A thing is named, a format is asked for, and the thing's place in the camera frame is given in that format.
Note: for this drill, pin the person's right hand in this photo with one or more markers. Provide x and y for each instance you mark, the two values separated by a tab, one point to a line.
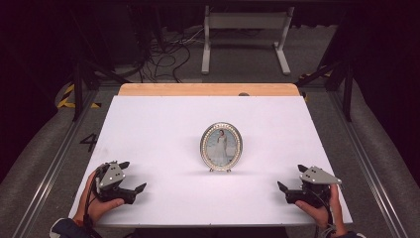
322	214

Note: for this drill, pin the black metal stand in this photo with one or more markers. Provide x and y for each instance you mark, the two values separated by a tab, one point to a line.
346	86
79	86

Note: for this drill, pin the aluminium floor rail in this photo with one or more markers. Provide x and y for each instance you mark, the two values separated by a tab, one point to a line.
49	172
369	172

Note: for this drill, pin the white table sheet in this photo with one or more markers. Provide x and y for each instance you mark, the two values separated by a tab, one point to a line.
158	132

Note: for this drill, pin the oval silver photo frame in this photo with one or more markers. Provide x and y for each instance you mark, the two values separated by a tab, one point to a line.
221	148

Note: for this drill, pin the dark round table grommet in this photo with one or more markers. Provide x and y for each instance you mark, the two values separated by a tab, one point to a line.
243	94

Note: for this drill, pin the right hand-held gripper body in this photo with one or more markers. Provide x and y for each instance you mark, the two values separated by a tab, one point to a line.
313	188

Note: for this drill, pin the person's left hand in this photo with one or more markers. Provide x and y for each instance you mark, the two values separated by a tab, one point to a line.
99	208

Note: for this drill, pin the white metal table frame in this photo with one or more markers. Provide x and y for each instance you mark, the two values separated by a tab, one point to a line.
246	21

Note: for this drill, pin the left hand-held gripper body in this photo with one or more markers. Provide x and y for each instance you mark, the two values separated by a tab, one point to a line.
110	183

